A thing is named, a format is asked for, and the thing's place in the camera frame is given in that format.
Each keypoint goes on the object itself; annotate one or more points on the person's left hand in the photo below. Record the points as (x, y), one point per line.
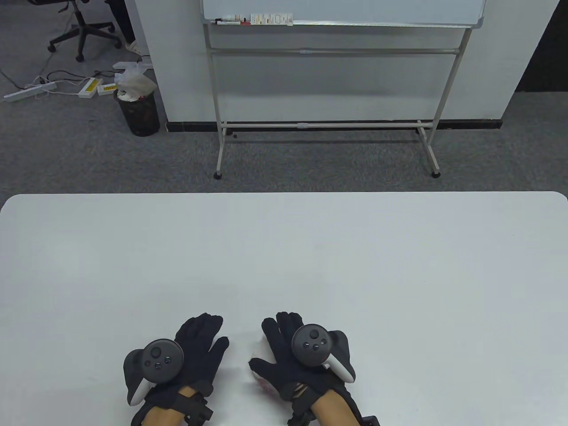
(199, 350)

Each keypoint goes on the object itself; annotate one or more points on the person's right hand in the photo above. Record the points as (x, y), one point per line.
(284, 368)

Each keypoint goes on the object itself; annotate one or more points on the person's right thumb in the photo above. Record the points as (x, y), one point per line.
(258, 367)

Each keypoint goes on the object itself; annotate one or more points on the person's left thumb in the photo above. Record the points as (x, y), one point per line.
(220, 353)

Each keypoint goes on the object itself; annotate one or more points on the white soft packet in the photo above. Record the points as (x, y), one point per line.
(261, 350)

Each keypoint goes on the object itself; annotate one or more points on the person's right forearm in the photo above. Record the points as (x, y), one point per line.
(330, 410)

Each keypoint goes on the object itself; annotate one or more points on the person's left forearm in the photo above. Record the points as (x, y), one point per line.
(162, 415)

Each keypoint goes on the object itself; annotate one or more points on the dark grey glove-mounted controller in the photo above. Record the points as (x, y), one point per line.
(157, 359)
(317, 344)

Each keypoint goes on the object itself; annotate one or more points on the black mesh trash bin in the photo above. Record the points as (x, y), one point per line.
(140, 113)

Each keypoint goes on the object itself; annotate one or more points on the white plastic bag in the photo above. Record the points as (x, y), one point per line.
(133, 80)

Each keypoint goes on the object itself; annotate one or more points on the white adapter with yellow label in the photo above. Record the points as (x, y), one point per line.
(90, 87)
(107, 89)

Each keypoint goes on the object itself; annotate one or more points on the grey metal whiteboard stand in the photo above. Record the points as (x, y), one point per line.
(328, 51)

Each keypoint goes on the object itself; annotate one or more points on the white power strip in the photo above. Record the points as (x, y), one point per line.
(26, 92)

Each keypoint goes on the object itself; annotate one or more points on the white whiteboard marker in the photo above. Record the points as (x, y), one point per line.
(235, 19)

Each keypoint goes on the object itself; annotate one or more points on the whiteboard eraser box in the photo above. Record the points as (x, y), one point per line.
(271, 19)

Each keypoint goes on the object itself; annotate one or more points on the black office chair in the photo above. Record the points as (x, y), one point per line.
(84, 29)

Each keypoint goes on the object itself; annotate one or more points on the whiteboard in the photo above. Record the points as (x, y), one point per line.
(341, 11)

